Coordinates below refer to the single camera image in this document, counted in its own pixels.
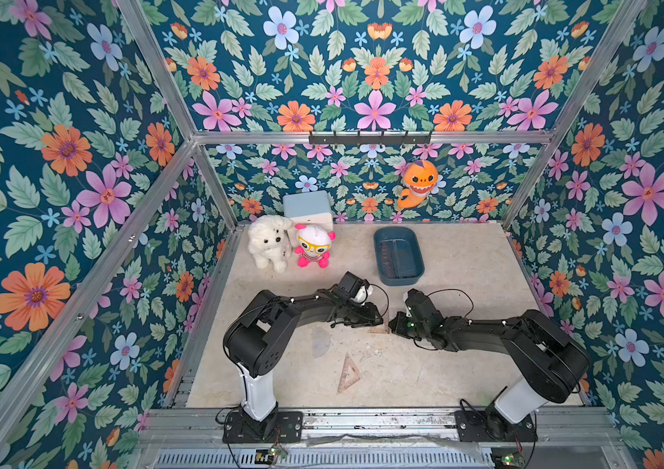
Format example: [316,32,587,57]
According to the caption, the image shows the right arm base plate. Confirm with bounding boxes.
[454,410,537,444]

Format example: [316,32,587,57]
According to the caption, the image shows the white plush dog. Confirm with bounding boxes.
[248,215,292,274]

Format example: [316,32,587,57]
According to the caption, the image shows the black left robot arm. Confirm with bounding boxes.
[223,272,384,424]

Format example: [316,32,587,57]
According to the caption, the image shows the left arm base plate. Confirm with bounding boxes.
[223,410,304,445]

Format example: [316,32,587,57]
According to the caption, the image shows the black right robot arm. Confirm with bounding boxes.
[389,289,590,425]

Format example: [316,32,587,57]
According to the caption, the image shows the teal plastic storage box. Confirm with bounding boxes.
[373,227,425,287]

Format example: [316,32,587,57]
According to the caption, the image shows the black hook rail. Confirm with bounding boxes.
[308,131,433,147]

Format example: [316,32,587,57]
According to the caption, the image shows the light blue white box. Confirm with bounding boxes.
[283,191,333,231]

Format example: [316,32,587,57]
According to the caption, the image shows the pink white toy figure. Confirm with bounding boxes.
[294,224,337,269]

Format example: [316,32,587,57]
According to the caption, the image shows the orange shark plush toy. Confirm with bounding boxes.
[398,160,439,210]

